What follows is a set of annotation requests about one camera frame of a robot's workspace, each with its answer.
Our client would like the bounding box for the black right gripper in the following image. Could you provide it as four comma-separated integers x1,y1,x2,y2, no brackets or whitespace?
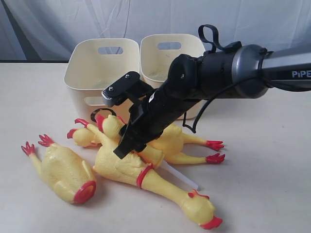
113,82,194,159

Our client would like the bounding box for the severed rubber chicken head neck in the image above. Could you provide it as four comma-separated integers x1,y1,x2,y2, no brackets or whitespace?
95,114,165,168

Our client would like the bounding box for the headless yellow rubber chicken body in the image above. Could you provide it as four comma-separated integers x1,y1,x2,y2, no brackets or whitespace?
21,134,97,204

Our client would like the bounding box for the whole yellow rubber chicken front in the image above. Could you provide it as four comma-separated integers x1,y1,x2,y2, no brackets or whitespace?
67,118,223,230

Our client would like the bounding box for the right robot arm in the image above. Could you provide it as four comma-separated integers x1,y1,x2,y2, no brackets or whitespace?
114,45,311,158

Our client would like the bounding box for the white plastic squeaker tube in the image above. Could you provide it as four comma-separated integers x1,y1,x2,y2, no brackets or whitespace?
160,161,199,190

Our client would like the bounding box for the yellow rubber chicken rear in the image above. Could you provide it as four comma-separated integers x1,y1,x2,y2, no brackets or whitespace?
67,123,226,165

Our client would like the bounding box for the cream bin marked circle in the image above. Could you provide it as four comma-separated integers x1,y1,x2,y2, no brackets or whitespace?
64,38,140,122

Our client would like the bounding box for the cream bin marked cross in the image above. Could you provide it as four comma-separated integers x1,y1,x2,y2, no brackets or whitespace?
139,33,212,120

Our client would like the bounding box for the blue-grey backdrop curtain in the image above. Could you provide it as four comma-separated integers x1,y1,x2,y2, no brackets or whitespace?
0,0,311,61

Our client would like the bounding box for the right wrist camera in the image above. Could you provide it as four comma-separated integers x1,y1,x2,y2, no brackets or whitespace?
102,71,140,107

